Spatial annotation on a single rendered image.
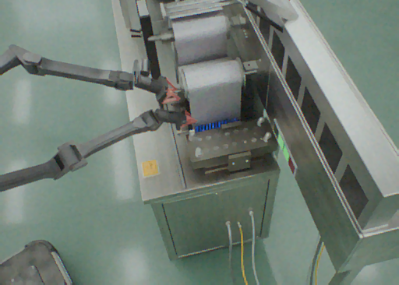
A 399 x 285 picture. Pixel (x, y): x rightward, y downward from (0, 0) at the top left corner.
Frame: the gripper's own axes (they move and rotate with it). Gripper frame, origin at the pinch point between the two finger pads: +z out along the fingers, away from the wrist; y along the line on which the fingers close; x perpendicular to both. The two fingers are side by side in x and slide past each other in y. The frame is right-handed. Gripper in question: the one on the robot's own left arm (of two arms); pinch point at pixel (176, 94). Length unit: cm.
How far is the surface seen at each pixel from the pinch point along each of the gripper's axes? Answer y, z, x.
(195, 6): -30.6, -0.6, 26.8
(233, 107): 3.8, 26.8, 6.7
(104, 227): -8, 31, -134
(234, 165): 25.5, 32.5, -8.3
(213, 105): 3.8, 17.3, 3.8
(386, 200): 86, 4, 56
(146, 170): 15.7, 3.8, -36.5
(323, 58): 38, 6, 60
